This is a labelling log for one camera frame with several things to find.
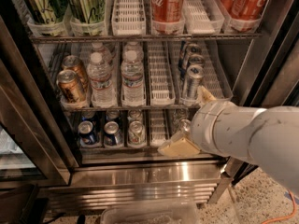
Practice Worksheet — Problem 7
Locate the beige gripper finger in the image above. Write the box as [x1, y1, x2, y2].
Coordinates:
[197, 86, 216, 105]
[158, 132, 201, 158]

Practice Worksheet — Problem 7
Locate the water bottle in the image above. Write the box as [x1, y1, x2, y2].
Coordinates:
[121, 50, 144, 106]
[87, 52, 114, 107]
[92, 42, 112, 64]
[122, 41, 144, 60]

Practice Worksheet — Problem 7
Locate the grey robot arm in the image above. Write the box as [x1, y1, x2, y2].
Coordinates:
[158, 100, 299, 196]

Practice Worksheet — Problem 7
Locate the silver can bottom shelf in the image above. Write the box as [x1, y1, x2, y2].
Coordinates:
[178, 119, 191, 133]

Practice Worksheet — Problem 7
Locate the white patterned can bottom shelf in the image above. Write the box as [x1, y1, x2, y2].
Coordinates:
[128, 121, 146, 145]

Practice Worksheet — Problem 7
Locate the empty white tray middle shelf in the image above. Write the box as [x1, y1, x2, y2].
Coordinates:
[147, 41, 176, 105]

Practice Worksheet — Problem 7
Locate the empty white tray shelf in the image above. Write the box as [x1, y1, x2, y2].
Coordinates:
[111, 0, 146, 35]
[147, 41, 176, 105]

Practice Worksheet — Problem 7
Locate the open fridge door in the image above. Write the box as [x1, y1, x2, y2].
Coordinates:
[232, 3, 299, 185]

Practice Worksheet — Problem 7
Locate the empty white tray top shelf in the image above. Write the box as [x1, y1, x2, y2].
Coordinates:
[111, 0, 146, 35]

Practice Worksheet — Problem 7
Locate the front silver slim can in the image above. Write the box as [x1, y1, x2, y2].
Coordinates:
[182, 64, 204, 100]

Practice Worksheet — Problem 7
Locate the silver slim can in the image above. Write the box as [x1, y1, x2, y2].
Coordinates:
[182, 64, 204, 100]
[178, 41, 202, 68]
[180, 54, 206, 79]

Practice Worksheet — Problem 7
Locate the middle silver slim can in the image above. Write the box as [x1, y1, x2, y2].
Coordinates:
[180, 54, 206, 79]

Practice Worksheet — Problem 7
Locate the rear silver slim can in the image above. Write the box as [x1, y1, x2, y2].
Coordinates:
[178, 41, 202, 68]

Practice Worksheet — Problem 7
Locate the blue can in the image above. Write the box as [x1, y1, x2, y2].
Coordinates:
[78, 120, 98, 145]
[81, 111, 100, 132]
[106, 110, 121, 127]
[104, 121, 123, 147]

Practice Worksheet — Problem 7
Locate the front left blue can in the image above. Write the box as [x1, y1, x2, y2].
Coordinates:
[78, 120, 98, 145]

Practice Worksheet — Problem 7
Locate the rear left blue can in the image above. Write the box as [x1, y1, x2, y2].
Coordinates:
[81, 111, 100, 132]

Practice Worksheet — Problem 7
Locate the centre red cola can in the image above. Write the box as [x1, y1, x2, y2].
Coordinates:
[151, 0, 184, 22]

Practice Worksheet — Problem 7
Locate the right front red cola can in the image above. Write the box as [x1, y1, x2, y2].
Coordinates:
[230, 0, 266, 21]

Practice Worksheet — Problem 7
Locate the front gold can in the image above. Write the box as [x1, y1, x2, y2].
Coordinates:
[57, 69, 86, 104]

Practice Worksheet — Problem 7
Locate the gold can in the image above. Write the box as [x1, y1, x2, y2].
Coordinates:
[62, 55, 88, 90]
[57, 69, 86, 104]

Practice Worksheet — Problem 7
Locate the rear gold can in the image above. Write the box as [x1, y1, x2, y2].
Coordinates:
[62, 55, 88, 90]

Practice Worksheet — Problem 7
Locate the right green can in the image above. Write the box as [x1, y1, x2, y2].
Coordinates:
[68, 0, 105, 24]

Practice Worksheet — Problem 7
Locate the green can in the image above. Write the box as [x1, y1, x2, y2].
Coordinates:
[68, 0, 105, 24]
[24, 0, 67, 24]

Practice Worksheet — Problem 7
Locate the left green can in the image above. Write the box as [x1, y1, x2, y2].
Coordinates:
[24, 0, 67, 24]

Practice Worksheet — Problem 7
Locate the orange cable on floor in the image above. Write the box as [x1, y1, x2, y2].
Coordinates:
[261, 189, 297, 224]

